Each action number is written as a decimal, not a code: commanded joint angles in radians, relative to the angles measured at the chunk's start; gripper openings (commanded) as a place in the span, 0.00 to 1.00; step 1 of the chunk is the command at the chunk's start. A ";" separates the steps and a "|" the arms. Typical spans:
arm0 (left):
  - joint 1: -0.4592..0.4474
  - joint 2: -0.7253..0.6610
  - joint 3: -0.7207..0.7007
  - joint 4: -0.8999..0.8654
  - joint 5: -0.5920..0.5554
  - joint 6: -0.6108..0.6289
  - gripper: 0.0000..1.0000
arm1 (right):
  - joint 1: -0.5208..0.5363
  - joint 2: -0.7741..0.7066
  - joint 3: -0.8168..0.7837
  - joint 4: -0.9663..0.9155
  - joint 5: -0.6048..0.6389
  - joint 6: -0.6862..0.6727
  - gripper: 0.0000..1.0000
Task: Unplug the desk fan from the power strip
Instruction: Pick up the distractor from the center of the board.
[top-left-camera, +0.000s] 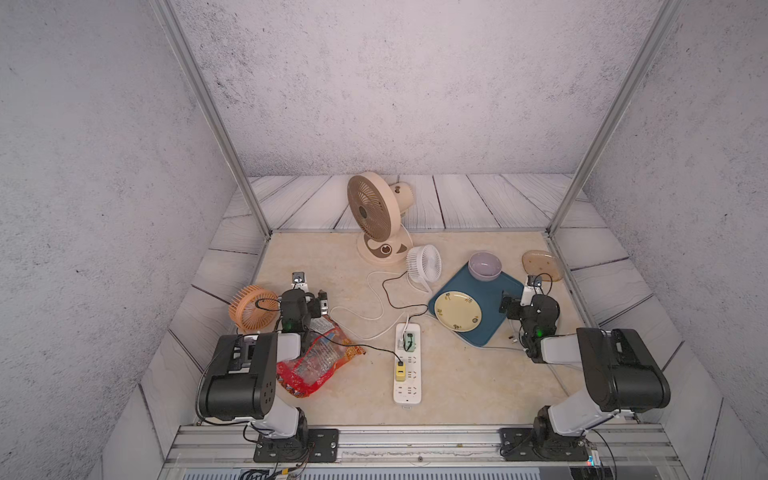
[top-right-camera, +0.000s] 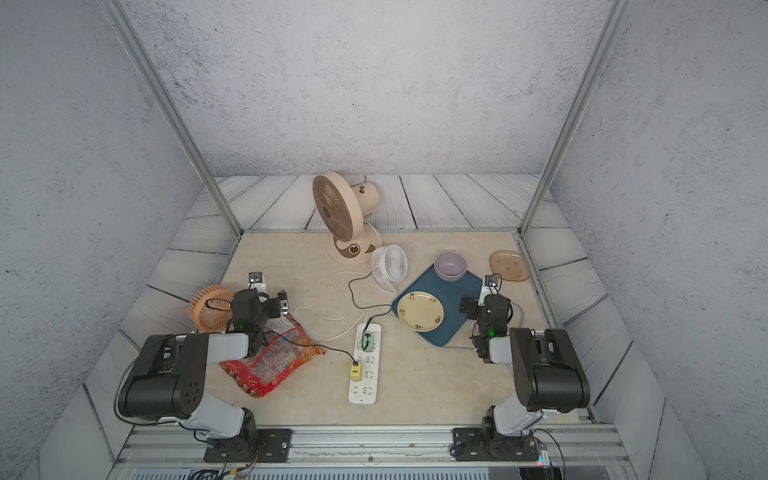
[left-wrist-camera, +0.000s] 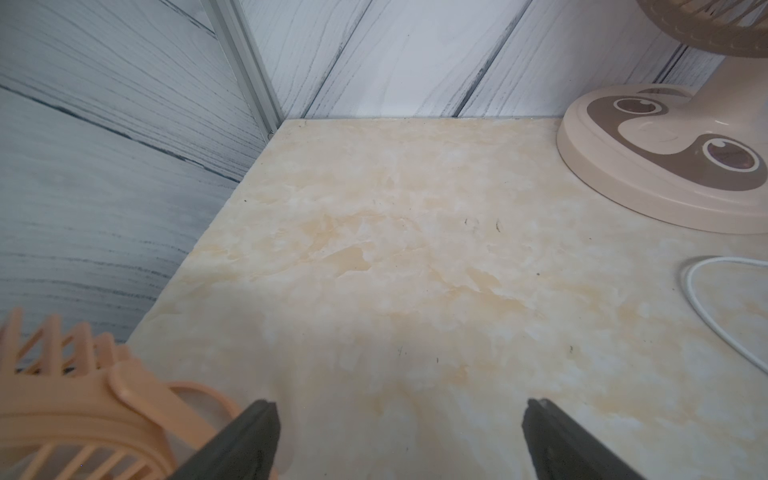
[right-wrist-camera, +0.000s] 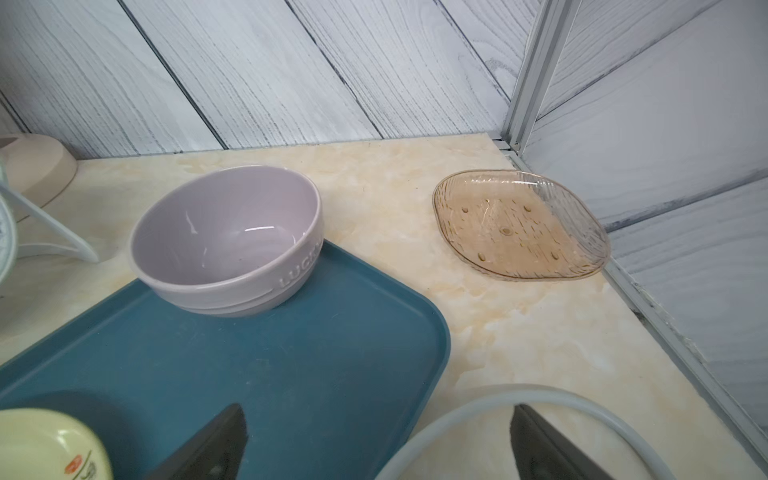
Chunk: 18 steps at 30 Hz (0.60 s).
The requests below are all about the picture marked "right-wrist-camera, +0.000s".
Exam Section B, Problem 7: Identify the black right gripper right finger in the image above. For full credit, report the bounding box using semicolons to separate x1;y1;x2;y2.
510;404;612;480

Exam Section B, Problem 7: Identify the small white fan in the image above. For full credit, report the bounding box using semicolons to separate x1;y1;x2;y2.
0;161;100;286

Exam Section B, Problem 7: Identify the grey power strip cable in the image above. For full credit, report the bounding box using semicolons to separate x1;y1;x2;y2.
374;383;678;480

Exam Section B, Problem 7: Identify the beige desk fan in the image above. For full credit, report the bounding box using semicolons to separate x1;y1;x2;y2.
1;134;78;207

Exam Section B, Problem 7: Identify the teal plastic tray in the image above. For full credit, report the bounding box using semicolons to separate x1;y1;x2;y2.
1;243;451;479

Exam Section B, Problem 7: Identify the amber glass dish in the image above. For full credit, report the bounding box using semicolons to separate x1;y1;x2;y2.
432;169;611;281

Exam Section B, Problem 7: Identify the lilac ceramic bowl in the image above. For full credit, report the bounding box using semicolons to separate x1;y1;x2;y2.
127;165;324;317

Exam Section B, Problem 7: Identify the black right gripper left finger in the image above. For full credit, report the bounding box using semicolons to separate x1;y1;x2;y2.
145;403;248;479

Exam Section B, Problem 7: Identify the cream plate with characters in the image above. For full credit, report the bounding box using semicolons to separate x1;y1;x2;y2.
1;408;113;479

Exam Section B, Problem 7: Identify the right aluminium frame post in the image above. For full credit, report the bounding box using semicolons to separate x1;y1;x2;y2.
501;0;581;155

